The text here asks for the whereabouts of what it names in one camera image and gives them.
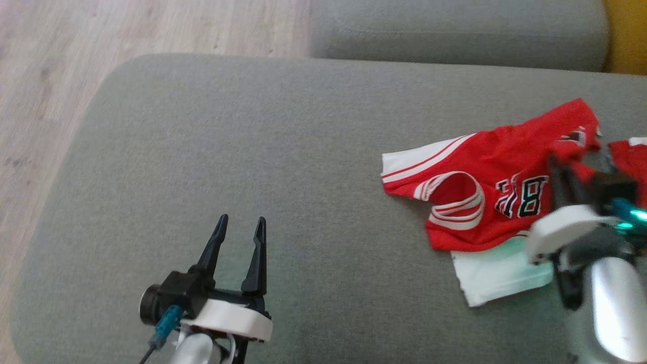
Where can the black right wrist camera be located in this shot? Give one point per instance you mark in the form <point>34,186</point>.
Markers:
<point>614,189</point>

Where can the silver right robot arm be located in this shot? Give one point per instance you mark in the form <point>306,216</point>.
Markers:
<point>611,303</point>

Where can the large yellow sofa cushion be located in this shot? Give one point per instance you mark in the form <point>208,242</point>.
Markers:
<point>629,35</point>

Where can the grey sofa seat cushion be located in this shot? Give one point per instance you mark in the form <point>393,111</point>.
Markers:
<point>303,177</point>

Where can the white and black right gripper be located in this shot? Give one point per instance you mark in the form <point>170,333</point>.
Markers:
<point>561,227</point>

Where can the red and white basketball jersey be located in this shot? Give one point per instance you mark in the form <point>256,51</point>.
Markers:
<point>505,156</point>

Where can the red basketball shorts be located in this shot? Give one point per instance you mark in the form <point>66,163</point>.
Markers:
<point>632,162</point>

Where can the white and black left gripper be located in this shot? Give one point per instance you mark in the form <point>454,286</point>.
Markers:
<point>232,318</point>

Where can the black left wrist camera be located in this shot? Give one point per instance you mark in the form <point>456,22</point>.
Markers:
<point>177,293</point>

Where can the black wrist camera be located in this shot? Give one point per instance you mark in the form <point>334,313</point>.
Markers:
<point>177,293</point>
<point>614,189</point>

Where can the grey sofa back cushion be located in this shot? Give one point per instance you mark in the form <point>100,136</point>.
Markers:
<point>455,30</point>

